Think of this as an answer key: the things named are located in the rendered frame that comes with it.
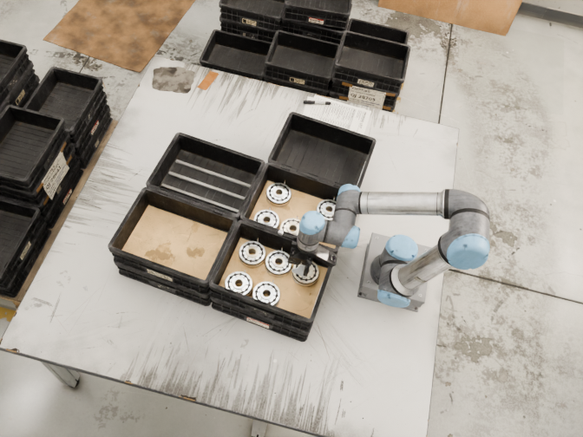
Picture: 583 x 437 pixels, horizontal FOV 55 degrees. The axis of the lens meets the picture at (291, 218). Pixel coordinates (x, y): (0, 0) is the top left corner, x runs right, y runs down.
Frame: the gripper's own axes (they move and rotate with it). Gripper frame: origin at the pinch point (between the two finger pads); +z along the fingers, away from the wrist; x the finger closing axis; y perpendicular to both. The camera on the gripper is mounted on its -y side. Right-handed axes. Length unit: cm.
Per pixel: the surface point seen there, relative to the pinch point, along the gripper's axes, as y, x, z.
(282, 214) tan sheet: 15.0, -27.2, 10.5
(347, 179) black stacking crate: -8, -52, 11
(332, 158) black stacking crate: 0, -62, 10
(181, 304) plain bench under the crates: 45, 16, 23
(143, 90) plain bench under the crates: 98, -86, 23
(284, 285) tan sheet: 7.1, 3.6, 10.5
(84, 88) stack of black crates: 145, -105, 55
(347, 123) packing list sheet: -3, -95, 23
